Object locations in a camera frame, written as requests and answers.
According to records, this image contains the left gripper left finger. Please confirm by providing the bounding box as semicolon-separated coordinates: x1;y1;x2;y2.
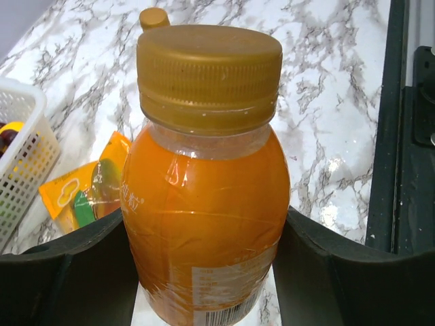
1;210;138;326

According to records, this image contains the orange mango gummy bag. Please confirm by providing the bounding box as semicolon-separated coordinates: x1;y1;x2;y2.
39;132;131;234

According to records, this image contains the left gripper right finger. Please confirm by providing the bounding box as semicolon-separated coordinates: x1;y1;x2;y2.
273;207;434;325

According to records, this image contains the dark red grape bunch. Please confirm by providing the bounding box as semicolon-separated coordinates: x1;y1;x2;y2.
0;129;18;157

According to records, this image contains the small yellow lemon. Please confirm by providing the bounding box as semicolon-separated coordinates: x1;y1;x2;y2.
0;121;24;134

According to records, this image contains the orange juice bottle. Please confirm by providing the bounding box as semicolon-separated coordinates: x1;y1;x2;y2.
120;96;290;325

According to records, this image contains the brown bottle cap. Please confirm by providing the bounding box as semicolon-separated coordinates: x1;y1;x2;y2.
137;24;283;114
139;7;171;31

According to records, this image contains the black base frame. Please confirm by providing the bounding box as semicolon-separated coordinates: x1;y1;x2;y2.
366;1;434;255

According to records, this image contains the white plastic basket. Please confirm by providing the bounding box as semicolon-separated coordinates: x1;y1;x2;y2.
1;77;60;249

